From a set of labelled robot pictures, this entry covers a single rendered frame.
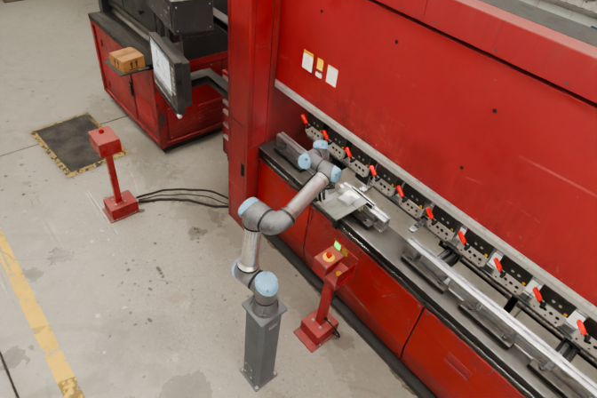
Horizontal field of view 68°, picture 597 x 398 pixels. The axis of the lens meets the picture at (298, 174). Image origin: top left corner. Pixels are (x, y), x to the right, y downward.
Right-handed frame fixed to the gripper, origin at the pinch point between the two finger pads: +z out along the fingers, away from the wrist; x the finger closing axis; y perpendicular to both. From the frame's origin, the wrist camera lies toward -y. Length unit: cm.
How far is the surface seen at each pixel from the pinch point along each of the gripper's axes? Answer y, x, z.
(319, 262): -2.7, 3.8, 42.0
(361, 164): 32.1, 16.1, -8.9
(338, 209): 15.5, 15.0, 16.2
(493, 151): 60, -57, -38
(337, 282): 3, -8, 50
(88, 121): -148, 297, 13
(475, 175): 58, -50, -25
